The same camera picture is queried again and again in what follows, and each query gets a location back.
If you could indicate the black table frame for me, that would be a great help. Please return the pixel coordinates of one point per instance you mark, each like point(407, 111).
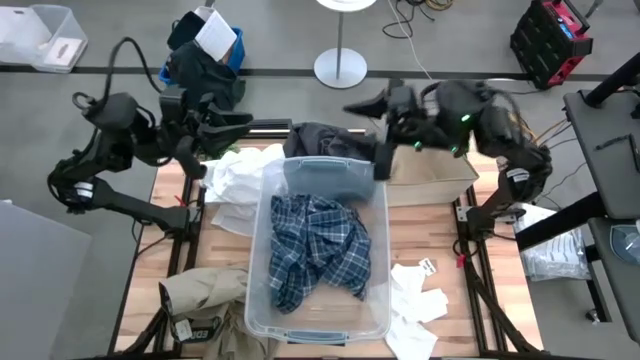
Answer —
point(473, 280)

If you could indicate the white paper sheet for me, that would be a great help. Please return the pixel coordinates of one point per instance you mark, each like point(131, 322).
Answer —
point(215, 35)

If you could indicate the blue plaid shirt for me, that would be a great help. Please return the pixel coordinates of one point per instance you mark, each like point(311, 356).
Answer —
point(315, 240)

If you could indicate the dark grey garment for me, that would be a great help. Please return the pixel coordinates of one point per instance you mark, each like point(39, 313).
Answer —
point(320, 140)

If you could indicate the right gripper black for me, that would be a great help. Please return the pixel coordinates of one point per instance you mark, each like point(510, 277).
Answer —
point(407, 120)

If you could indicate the khaki pants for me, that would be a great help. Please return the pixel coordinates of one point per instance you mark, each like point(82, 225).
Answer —
point(210, 290)

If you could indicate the grey side table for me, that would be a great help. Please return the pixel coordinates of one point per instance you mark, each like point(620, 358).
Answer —
point(610, 175)

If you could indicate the white garment with tag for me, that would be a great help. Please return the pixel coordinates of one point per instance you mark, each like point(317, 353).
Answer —
point(415, 300)

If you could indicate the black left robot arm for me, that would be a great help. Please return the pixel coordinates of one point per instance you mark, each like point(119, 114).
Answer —
point(125, 207)

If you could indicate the red and black tool case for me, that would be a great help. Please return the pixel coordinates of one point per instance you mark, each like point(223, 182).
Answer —
point(540, 55)

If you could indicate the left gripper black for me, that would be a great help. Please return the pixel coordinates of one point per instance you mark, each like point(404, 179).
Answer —
point(182, 117)

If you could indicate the clear plastic storage bin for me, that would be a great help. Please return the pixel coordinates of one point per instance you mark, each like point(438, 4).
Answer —
point(257, 300)

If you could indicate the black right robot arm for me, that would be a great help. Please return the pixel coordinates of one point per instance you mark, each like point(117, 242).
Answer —
point(500, 195)

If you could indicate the blue bin with clothes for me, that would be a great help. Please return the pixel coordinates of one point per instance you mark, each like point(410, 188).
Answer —
point(200, 70)

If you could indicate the cardboard box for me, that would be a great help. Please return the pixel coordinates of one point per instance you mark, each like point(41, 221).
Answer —
point(430, 175)

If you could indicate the clear plastic bag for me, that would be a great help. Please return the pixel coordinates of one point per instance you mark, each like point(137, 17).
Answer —
point(555, 255)

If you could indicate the white shirt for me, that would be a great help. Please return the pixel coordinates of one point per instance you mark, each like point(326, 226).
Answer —
point(235, 175)

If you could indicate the white round lamp base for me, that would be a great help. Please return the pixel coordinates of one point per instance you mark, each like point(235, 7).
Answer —
point(340, 67)

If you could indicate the grey low table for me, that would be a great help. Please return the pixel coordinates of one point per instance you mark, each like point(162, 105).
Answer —
point(617, 295)

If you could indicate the clear plastic lidded container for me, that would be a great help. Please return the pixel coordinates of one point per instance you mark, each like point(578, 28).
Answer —
point(67, 22)

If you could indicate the black diagonal beam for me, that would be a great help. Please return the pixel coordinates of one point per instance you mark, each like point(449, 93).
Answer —
point(560, 225)

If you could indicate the blue plastic bin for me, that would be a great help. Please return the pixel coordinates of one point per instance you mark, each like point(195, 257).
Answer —
point(237, 52)

